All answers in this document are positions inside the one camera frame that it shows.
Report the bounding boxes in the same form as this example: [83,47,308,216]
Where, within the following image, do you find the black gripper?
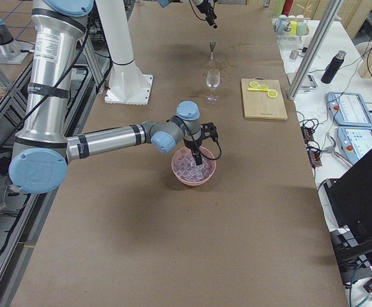
[201,0,217,29]
[188,141,203,166]

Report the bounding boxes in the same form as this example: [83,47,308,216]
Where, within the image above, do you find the steel jigger measuring cup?
[209,41,216,60]

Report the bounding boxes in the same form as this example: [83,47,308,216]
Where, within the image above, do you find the pink bowl of ice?
[171,146,217,186]

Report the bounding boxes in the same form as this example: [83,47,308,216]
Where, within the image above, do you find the clear wine glass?
[206,69,221,104]

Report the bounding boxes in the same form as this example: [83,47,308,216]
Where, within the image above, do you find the yellow lemon slice far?
[249,81,259,88]

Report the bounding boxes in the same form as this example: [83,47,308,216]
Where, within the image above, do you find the yellow lemon slice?
[267,90,278,98]
[258,84,268,91]
[249,81,259,88]

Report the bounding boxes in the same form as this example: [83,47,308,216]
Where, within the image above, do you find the bamboo cutting board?
[240,79,288,120]

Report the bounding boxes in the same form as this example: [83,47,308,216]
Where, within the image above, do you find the yellow lemon slice middle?
[258,84,268,91]

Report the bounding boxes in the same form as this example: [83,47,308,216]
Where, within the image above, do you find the tray of pastel cups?
[272,15,311,40]

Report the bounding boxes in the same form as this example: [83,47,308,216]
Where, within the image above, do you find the small steel cup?
[289,50,300,61]

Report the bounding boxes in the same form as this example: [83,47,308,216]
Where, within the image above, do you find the yellow lemon slice near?
[267,90,278,98]

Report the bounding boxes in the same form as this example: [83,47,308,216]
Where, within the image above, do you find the white kitchen scale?
[286,73,318,92]

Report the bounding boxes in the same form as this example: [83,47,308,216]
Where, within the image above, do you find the black insulated bottle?
[321,50,346,84]

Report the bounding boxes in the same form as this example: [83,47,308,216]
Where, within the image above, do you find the far blue teach pendant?
[325,91,372,127]

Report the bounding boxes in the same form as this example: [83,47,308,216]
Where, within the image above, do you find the blue teach pendant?
[325,91,372,127]
[337,127,372,164]

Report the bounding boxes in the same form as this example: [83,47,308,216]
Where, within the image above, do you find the near blue teach pendant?
[337,127,372,164]

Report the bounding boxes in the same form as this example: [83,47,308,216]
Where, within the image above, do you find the black laptop monitor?
[323,149,372,243]

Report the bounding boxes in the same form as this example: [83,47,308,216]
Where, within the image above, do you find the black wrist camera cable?
[185,127,222,161]

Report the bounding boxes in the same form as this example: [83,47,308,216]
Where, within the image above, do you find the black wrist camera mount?
[201,122,218,143]

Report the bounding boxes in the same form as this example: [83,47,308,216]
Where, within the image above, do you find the white pedestal column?
[96,0,153,106]

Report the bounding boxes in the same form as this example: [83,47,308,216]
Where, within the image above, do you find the aluminium frame post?
[288,0,343,100]

